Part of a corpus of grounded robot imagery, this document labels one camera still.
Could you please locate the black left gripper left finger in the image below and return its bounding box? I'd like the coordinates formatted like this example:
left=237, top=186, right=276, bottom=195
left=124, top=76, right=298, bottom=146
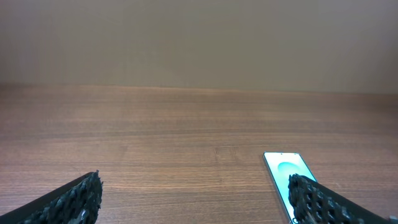
left=1, top=171, right=103, bottom=224

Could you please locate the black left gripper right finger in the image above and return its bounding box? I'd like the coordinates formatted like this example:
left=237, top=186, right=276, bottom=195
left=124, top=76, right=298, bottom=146
left=289, top=174, right=392, bottom=224

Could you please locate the light blue smartphone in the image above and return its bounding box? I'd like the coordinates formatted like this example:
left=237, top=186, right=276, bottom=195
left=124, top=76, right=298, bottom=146
left=263, top=152, right=317, bottom=224

